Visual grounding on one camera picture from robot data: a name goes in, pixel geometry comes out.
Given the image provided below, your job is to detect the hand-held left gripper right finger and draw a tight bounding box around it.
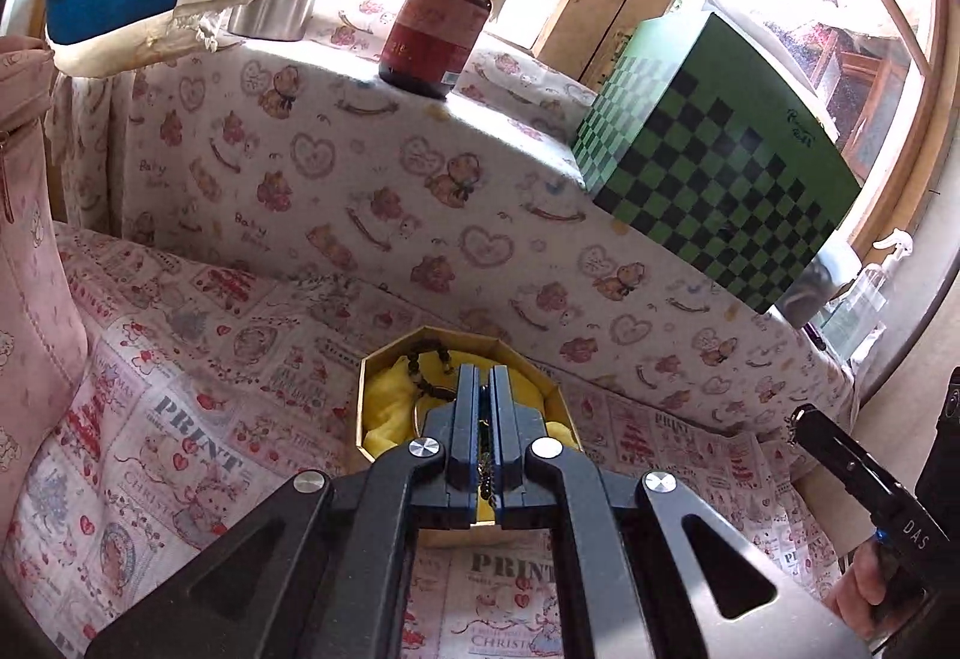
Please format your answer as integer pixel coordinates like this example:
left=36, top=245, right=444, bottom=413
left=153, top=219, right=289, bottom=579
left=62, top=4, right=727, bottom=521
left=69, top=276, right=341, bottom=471
left=491, top=365, right=875, bottom=659

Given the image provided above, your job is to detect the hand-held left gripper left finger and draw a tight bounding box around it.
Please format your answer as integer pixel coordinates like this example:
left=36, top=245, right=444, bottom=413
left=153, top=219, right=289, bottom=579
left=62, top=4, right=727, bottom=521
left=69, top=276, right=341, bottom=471
left=82, top=365, right=482, bottom=659

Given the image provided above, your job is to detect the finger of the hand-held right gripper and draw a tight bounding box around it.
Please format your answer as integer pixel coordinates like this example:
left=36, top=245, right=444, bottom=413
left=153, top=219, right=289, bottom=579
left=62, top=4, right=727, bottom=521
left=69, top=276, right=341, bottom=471
left=790, top=402, right=914, bottom=519

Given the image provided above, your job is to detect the thin gold bangle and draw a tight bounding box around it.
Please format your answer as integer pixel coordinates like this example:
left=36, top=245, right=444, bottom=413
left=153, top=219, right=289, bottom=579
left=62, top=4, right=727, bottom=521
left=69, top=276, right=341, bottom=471
left=409, top=395, right=458, bottom=440

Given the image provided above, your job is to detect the black bead bracelet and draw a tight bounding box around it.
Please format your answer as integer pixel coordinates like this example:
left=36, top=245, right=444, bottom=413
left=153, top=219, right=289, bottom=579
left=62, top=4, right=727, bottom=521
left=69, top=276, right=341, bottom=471
left=405, top=345, right=456, bottom=403

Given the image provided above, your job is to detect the gold octagonal box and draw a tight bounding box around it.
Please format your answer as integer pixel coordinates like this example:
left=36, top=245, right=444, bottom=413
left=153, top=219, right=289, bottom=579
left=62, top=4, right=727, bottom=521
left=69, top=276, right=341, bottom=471
left=356, top=326, right=582, bottom=529

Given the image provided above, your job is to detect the person's right hand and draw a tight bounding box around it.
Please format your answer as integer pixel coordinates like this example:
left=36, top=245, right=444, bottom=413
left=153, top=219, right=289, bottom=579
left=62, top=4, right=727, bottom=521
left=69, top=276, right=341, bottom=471
left=823, top=539, right=931, bottom=641

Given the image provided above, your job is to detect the yellow cloth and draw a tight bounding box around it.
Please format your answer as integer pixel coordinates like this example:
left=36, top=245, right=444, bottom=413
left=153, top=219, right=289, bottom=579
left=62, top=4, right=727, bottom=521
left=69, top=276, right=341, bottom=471
left=367, top=359, right=578, bottom=457

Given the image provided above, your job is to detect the clear spray bottle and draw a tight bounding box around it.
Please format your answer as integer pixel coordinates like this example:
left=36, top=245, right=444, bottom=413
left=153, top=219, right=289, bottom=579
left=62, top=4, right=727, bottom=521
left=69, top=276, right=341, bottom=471
left=825, top=231, right=920, bottom=360

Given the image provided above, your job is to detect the jar with dark contents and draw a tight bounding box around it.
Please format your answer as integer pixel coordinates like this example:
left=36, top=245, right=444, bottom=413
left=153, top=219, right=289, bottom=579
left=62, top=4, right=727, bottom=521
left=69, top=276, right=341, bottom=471
left=776, top=242, right=860, bottom=330

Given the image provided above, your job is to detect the bear print sill cloth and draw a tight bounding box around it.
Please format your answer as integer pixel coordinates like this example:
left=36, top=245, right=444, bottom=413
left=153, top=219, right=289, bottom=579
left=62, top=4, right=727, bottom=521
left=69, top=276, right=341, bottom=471
left=49, top=6, right=856, bottom=435

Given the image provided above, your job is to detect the printed tablecloth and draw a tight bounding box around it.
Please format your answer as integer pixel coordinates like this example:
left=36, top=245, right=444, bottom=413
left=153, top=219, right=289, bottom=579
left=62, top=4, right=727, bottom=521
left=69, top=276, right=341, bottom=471
left=0, top=220, right=848, bottom=659

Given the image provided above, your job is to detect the green checkered box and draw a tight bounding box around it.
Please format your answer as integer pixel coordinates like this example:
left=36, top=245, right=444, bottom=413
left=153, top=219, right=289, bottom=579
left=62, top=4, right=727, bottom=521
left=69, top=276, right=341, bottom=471
left=570, top=12, right=862, bottom=315

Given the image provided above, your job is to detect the brown bottle with red cap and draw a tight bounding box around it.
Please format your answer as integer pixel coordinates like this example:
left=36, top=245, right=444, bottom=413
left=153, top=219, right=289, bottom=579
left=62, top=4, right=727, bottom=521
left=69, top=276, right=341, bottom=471
left=377, top=0, right=505, bottom=100

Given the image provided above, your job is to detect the metal cup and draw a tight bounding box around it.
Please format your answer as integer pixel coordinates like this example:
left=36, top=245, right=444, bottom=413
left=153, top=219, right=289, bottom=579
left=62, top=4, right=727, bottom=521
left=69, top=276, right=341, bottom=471
left=225, top=0, right=320, bottom=41

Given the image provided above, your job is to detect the pink bear print bag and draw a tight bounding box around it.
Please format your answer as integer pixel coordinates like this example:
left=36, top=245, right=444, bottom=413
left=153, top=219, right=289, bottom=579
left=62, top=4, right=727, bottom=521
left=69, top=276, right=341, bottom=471
left=0, top=36, right=91, bottom=532

